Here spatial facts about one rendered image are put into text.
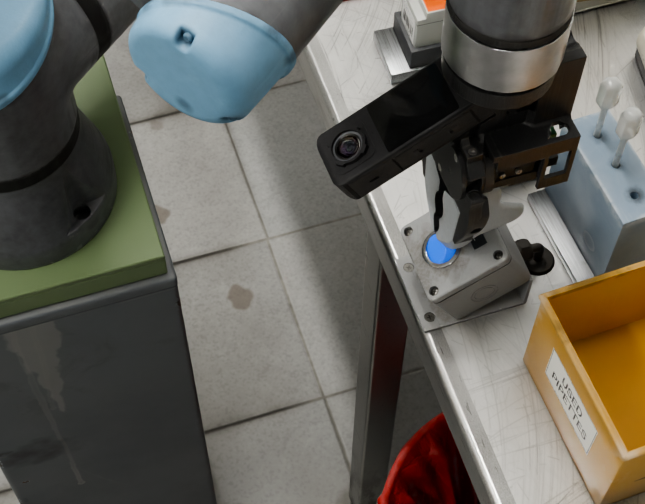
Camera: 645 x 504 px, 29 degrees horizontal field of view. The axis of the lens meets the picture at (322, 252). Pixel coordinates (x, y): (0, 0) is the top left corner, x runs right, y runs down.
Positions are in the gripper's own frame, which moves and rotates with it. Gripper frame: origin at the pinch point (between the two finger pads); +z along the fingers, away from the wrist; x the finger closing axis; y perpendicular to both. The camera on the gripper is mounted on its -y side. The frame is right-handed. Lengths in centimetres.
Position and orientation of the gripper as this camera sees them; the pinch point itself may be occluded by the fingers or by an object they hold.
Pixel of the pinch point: (440, 234)
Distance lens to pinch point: 94.0
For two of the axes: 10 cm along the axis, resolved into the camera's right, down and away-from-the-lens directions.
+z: -0.1, 5.3, 8.5
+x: -3.1, -8.1, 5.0
